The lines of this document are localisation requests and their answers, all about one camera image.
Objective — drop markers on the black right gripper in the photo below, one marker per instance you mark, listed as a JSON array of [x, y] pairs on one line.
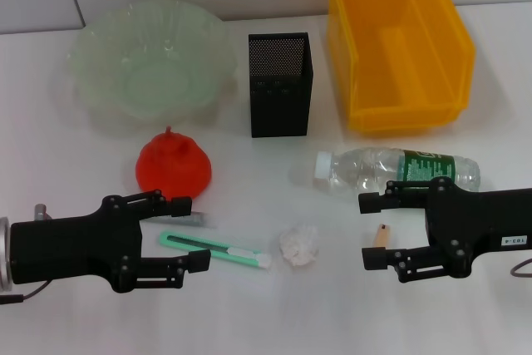
[[478, 222]]

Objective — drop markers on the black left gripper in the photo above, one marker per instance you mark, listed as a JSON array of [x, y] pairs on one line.
[[75, 247]]

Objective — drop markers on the clear bottle with green label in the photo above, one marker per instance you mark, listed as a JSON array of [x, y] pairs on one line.
[[374, 168]]

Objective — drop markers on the white paper ball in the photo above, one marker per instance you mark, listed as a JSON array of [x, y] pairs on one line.
[[299, 245]]

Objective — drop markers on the grey marker pen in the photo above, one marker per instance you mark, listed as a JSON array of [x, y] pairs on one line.
[[197, 220]]

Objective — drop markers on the green utility knife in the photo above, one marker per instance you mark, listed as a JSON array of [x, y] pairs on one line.
[[232, 252]]

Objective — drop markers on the pale green glass fruit plate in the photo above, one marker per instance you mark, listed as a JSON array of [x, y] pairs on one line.
[[166, 89]]

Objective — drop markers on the black mesh pen holder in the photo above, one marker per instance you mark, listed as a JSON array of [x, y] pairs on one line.
[[278, 93]]

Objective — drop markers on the small beige wooden peg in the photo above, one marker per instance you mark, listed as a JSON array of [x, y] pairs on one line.
[[380, 236]]

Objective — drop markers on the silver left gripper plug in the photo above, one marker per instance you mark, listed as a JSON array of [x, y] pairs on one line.
[[40, 211]]

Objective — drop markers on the yellow plastic bin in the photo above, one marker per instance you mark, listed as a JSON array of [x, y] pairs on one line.
[[415, 39]]

